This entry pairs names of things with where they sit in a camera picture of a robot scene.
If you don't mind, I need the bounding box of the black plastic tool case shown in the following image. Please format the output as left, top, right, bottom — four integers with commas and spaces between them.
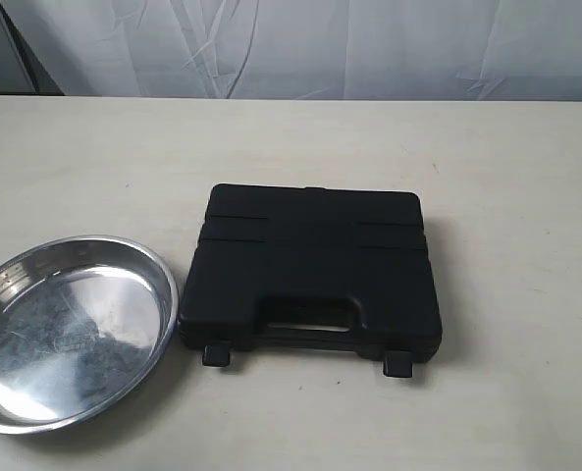
178, 183, 443, 378

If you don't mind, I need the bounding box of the round stainless steel tray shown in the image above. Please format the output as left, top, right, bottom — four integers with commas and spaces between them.
0, 235, 179, 435

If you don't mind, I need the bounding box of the white backdrop curtain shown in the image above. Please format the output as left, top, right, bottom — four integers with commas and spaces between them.
3, 1, 582, 101

